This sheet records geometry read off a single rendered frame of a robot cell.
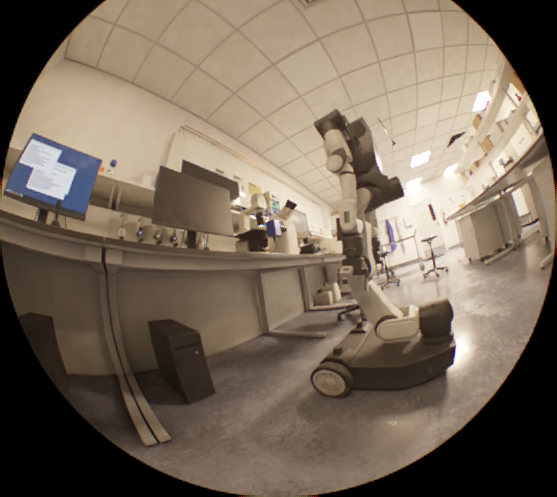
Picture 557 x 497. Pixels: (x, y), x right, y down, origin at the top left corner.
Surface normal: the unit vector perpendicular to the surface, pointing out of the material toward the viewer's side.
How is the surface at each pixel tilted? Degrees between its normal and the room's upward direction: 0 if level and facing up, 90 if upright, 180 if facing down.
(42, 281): 90
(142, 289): 90
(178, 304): 90
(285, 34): 180
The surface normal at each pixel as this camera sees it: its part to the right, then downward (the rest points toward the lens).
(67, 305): 0.81, -0.29
